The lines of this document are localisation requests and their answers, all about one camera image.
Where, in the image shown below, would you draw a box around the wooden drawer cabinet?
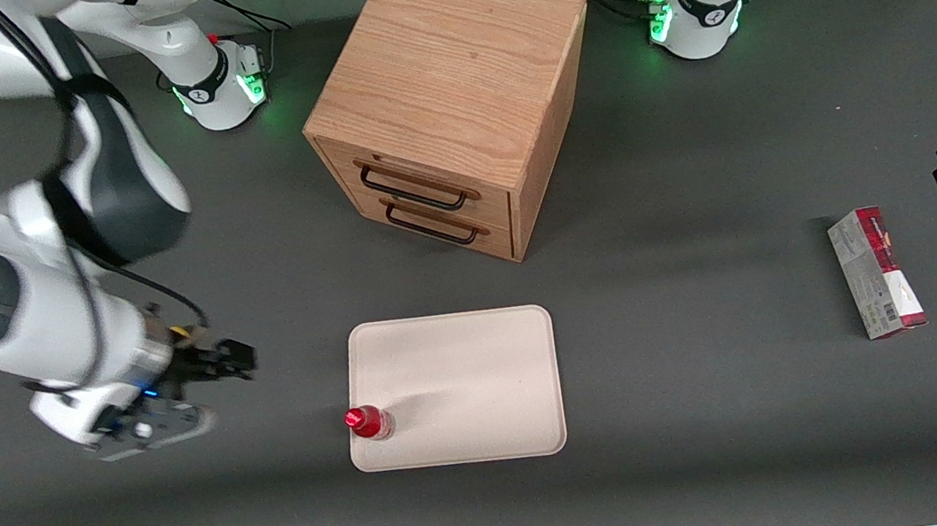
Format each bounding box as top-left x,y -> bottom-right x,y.
287,0 -> 618,287

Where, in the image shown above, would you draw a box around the black upper drawer handle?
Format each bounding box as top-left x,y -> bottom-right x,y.
358,153 -> 473,223

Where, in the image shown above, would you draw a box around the red coke bottle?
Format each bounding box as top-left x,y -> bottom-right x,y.
343,402 -> 398,446

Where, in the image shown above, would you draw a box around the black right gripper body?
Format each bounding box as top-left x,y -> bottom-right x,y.
156,329 -> 229,410

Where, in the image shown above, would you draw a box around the beige rectangular tray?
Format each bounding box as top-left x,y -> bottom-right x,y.
335,301 -> 571,480

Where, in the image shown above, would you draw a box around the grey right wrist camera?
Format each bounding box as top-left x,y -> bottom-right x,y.
84,396 -> 221,464

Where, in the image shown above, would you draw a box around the black lower drawer handle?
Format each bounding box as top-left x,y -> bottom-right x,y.
382,193 -> 483,255

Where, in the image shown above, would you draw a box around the grey and red carton box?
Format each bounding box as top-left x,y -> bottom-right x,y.
824,200 -> 930,345

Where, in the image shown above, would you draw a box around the black right arm base cables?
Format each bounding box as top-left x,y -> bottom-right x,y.
202,0 -> 300,82

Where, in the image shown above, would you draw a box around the black drawer handle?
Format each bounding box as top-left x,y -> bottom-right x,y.
358,153 -> 473,223
382,193 -> 483,255

